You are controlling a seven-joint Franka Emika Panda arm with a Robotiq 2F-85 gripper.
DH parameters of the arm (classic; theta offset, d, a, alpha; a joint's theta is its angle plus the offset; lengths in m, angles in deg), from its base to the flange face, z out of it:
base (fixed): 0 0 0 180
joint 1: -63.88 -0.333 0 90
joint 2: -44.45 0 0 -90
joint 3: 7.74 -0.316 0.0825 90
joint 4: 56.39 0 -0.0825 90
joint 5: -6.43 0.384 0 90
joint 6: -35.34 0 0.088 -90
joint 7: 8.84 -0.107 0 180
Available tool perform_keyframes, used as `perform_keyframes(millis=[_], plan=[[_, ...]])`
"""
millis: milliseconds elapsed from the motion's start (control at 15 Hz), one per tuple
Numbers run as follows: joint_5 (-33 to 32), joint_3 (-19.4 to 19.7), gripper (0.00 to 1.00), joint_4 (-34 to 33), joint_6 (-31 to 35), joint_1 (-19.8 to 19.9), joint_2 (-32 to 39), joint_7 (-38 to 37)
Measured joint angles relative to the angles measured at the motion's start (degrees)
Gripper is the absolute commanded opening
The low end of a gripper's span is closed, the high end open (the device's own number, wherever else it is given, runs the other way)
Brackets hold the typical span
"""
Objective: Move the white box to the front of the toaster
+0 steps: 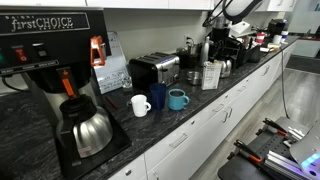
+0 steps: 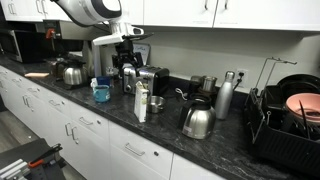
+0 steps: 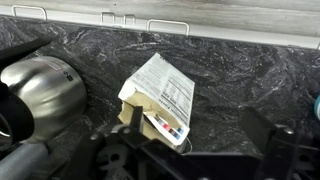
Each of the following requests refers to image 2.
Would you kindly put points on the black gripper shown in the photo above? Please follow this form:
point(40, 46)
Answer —
point(126, 50)

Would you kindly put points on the white carton box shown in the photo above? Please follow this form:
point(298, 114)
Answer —
point(140, 101)

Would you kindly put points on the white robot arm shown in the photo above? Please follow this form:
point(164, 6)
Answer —
point(96, 10)

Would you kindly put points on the black and silver toaster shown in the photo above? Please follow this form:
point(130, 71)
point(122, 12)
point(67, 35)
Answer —
point(150, 80)

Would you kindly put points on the small glass jar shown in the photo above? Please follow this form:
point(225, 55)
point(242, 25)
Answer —
point(110, 72)

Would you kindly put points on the small whiteboard sign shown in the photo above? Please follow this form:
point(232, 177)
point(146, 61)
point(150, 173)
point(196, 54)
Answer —
point(143, 51)

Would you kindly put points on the dark blue cup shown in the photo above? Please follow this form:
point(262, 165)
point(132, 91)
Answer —
point(104, 80)

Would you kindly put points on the white mug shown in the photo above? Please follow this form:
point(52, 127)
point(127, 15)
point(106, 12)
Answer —
point(93, 82)

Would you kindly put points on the teal mug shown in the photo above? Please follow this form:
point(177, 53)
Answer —
point(101, 94)

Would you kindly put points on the small steel bowl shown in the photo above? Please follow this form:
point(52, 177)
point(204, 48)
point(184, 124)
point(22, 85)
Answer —
point(155, 104)

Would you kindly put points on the steel carafe with label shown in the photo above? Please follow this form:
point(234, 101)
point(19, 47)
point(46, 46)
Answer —
point(73, 75)

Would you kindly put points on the black commercial coffee machine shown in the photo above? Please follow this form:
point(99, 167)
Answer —
point(66, 31)

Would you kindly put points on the dark grinder base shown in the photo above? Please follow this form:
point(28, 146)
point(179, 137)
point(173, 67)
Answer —
point(196, 85)

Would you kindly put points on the white lower cabinets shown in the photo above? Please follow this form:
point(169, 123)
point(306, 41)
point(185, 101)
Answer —
point(83, 133)

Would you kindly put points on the white cabinets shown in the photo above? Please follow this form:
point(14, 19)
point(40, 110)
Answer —
point(83, 133)
point(233, 13)

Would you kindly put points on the steel tumbler cup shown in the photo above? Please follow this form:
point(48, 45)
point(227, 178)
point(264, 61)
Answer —
point(209, 84)

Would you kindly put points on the steel water bottle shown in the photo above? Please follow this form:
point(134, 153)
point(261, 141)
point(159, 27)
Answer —
point(224, 98)

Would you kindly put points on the microwave oven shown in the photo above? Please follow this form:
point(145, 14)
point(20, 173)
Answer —
point(16, 45)

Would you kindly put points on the white upper cabinets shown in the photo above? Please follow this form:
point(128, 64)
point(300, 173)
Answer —
point(233, 13)

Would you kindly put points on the black clamp orange tip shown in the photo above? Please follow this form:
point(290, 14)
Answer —
point(43, 157)

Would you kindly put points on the black cart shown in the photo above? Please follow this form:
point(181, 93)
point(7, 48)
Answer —
point(30, 163)

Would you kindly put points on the black dish rack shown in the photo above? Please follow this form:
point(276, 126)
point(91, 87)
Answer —
point(280, 140)

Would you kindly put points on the pink bowl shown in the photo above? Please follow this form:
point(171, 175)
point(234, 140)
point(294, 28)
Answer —
point(305, 105)

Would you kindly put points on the white wall outlet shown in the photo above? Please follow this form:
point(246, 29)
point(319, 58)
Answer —
point(242, 77)

